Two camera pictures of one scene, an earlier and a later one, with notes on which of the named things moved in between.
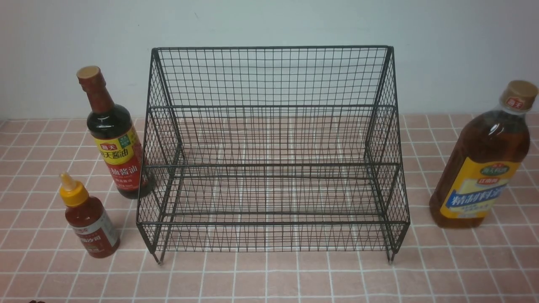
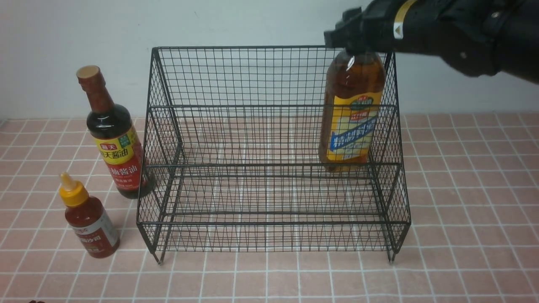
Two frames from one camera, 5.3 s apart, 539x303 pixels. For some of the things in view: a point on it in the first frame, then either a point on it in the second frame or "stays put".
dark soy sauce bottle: [116, 136] stays put
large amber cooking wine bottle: [485, 160] -> [354, 92]
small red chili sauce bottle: [88, 219] stays put
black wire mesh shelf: [272, 149] stays put
